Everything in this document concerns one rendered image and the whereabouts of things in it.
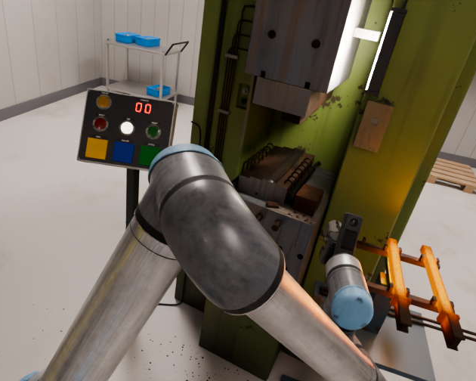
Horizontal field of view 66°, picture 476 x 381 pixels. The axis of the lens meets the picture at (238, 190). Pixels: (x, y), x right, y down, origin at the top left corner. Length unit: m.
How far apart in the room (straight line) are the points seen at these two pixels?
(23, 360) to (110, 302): 1.47
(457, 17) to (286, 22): 0.50
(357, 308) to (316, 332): 0.27
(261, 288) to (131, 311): 0.25
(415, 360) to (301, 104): 0.91
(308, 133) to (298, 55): 0.62
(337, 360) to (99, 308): 0.40
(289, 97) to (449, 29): 0.51
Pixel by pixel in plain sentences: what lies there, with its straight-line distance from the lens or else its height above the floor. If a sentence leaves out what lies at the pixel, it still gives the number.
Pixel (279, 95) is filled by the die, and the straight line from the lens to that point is 1.31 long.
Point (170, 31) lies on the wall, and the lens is 5.62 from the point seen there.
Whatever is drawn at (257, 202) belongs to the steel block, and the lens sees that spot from 1.42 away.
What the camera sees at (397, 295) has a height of 0.95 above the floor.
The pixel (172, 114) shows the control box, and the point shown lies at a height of 1.16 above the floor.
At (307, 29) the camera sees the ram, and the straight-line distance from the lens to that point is 1.27.
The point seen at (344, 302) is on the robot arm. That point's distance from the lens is 0.86.
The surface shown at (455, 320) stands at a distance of 1.16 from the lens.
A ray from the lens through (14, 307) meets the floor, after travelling 2.32.
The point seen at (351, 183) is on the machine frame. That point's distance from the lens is 1.49.
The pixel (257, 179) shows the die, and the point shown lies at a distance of 1.43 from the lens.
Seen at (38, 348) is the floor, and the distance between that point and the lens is 2.11.
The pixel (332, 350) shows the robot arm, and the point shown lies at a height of 1.13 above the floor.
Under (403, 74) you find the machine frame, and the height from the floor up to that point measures 1.46.
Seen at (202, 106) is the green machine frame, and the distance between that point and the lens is 1.62.
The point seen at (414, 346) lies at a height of 0.68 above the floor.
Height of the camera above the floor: 1.62
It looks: 28 degrees down
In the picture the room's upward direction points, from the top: 10 degrees clockwise
